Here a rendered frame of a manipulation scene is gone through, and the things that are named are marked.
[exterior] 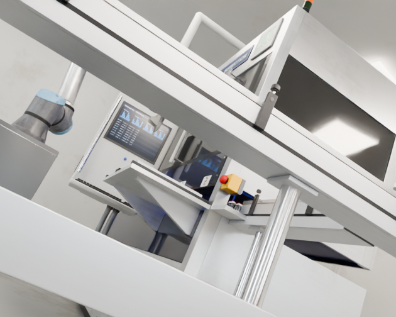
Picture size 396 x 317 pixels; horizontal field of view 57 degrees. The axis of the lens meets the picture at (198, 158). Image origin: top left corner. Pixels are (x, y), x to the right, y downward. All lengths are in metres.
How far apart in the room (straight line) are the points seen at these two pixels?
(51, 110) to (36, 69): 2.88
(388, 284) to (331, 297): 2.33
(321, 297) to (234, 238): 0.57
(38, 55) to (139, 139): 2.24
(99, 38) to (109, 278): 0.44
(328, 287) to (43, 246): 1.60
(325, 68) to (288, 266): 1.09
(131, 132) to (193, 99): 1.89
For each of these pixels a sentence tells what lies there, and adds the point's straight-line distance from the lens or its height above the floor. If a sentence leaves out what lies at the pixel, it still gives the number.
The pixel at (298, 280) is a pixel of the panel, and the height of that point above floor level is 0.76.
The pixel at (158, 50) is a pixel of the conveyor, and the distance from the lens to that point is 0.76.
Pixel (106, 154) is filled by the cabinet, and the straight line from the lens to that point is 2.57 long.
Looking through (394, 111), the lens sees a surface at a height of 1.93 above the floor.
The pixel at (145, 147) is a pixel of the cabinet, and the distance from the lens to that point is 2.62.
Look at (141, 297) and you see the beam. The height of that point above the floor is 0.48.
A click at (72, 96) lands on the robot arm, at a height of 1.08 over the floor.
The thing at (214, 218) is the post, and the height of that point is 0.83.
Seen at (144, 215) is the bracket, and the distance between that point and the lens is 2.16.
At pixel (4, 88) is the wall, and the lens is 4.43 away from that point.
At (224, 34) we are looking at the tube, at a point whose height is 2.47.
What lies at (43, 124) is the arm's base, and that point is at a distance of 1.65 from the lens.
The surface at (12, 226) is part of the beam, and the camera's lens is 0.68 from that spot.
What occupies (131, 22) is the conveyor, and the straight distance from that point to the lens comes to 0.77.
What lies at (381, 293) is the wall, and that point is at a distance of 4.36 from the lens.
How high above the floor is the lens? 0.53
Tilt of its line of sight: 18 degrees up
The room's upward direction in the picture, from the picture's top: 25 degrees clockwise
